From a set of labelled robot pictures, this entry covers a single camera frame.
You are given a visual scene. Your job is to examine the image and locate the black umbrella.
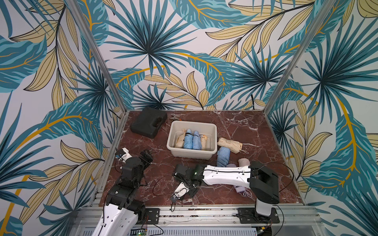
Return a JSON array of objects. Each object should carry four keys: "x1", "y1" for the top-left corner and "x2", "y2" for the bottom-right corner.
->
[{"x1": 152, "y1": 178, "x2": 189, "y2": 212}]

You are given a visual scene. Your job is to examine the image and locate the light blue umbrella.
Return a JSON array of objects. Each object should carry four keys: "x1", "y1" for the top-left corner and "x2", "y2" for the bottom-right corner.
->
[
  {"x1": 217, "y1": 147, "x2": 231, "y2": 167},
  {"x1": 193, "y1": 130, "x2": 202, "y2": 150}
]

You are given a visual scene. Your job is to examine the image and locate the white plastic storage box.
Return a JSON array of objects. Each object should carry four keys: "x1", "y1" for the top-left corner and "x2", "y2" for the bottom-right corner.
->
[{"x1": 166, "y1": 121, "x2": 218, "y2": 160}]

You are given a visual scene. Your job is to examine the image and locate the beige umbrella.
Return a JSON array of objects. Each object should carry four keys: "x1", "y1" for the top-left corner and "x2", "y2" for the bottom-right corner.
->
[
  {"x1": 200, "y1": 135, "x2": 208, "y2": 150},
  {"x1": 217, "y1": 138, "x2": 249, "y2": 154}
]

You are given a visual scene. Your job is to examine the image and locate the pink umbrella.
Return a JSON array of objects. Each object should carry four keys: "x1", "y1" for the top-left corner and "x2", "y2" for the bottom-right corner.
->
[{"x1": 238, "y1": 158, "x2": 251, "y2": 167}]

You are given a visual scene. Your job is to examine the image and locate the lavender umbrella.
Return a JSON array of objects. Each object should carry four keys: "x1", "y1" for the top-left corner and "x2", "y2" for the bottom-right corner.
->
[{"x1": 226, "y1": 164, "x2": 252, "y2": 198}]

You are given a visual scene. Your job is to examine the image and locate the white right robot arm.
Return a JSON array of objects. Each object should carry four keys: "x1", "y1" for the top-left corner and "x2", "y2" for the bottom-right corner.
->
[{"x1": 170, "y1": 161, "x2": 280, "y2": 218}]

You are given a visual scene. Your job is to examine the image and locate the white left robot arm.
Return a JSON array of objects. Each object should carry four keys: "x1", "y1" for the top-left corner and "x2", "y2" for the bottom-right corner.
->
[{"x1": 93, "y1": 147, "x2": 153, "y2": 236}]

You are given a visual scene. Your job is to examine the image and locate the green circuit board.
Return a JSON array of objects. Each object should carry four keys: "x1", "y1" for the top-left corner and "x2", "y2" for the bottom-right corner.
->
[{"x1": 130, "y1": 229, "x2": 147, "y2": 236}]

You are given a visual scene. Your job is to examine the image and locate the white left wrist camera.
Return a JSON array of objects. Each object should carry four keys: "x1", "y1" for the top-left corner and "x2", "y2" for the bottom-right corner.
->
[{"x1": 115, "y1": 147, "x2": 132, "y2": 163}]

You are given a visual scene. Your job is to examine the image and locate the orange handled pliers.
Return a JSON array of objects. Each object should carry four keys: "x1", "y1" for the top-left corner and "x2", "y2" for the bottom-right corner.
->
[{"x1": 169, "y1": 114, "x2": 182, "y2": 121}]

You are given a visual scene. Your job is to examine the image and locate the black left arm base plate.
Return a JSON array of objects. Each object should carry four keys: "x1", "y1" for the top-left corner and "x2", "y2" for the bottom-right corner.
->
[{"x1": 142, "y1": 208, "x2": 160, "y2": 225}]

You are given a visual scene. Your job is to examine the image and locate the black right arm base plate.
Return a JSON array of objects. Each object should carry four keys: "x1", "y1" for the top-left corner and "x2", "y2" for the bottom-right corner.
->
[{"x1": 235, "y1": 207, "x2": 280, "y2": 225}]

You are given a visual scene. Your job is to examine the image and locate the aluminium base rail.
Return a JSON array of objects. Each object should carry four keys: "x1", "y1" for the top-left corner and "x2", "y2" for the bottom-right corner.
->
[{"x1": 70, "y1": 205, "x2": 325, "y2": 236}]

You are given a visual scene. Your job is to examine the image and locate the left aluminium corner post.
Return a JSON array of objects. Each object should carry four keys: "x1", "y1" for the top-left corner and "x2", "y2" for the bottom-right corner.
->
[{"x1": 67, "y1": 0, "x2": 127, "y2": 115}]

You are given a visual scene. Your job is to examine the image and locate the aluminium corner post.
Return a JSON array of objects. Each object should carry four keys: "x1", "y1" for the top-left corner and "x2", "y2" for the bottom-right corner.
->
[
  {"x1": 263, "y1": 0, "x2": 336, "y2": 116},
  {"x1": 67, "y1": 0, "x2": 127, "y2": 115}
]

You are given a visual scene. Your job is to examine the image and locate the right aluminium corner post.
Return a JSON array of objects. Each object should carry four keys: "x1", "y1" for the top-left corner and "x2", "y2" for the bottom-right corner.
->
[{"x1": 263, "y1": 0, "x2": 336, "y2": 116}]

